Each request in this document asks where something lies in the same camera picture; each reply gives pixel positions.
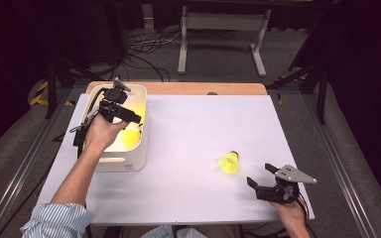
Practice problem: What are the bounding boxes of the black tripod stand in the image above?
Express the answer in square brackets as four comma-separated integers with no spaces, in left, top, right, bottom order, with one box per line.
[44,49,107,120]
[266,13,331,126]

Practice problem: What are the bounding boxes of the white table cover sheet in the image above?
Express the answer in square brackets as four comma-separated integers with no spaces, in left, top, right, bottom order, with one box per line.
[38,93,316,226]

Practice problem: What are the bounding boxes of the dark curtain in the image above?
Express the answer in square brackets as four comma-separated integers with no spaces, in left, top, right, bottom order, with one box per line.
[326,0,381,199]
[0,0,48,147]

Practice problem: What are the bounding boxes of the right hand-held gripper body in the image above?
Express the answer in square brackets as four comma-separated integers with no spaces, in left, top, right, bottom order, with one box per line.
[254,164,318,203]

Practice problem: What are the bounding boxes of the person's right hand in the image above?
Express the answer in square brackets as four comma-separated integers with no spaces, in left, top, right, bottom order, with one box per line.
[268,198,309,231]

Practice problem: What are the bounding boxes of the yellow black hazard tape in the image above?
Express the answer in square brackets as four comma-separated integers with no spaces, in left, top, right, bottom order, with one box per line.
[29,80,77,107]

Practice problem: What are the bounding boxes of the white plastic storage bin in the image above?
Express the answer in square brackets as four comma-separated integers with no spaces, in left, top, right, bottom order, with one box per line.
[73,82,150,173]

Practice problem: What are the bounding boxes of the black floor cables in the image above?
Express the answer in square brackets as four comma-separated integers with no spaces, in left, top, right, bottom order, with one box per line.
[125,29,239,83]

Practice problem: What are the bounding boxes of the person's left hand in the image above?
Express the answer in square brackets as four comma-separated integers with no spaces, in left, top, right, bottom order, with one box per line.
[84,113,130,153]

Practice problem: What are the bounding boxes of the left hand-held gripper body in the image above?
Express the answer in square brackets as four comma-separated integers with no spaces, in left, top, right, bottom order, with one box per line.
[98,77,132,124]

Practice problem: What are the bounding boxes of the white metal frame stand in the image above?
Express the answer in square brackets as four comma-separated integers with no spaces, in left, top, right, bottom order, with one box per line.
[177,4,272,78]

